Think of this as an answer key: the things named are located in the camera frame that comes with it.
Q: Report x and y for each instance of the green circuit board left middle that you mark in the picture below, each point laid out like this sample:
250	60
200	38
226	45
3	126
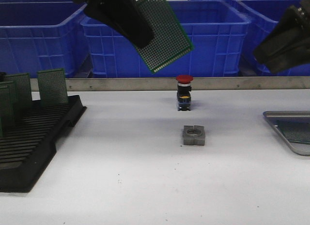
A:
12	88

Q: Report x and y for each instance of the green perforated circuit board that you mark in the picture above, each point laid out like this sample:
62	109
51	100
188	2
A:
52	87
295	132
170	41

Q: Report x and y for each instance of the green circuit board left front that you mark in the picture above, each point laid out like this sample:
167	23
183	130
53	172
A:
6	110

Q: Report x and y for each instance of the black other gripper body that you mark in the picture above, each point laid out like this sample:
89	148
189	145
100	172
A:
304	12

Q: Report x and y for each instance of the grey metal clamp block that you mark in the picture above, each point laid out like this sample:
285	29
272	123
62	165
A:
194	135

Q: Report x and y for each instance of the green circuit board left rear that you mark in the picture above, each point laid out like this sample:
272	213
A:
23	88

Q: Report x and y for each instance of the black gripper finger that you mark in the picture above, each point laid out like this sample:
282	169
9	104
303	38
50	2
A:
124	17
286	48
289	19

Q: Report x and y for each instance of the metal table edge rail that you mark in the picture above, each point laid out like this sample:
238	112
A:
198	83

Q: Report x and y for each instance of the blue plastic crate left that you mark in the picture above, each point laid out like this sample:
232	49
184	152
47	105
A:
38	36

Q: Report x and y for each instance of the black slotted board rack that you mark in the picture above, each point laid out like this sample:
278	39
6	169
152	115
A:
28	148

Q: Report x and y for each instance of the silver metal tray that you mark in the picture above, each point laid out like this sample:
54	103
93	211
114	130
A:
298	116

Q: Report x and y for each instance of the blue plastic crate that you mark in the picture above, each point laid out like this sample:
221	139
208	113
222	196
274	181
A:
216	30
38	36
264	16

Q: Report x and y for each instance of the blue plastic crate centre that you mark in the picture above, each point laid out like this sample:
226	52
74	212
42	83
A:
216	30

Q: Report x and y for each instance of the green perforated circuit board front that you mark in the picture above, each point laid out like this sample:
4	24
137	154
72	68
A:
295	132

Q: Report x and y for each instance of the red emergency stop button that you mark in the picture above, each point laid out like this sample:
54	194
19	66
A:
183	92

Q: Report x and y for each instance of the blue plastic crate right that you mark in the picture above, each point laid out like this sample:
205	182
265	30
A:
264	16

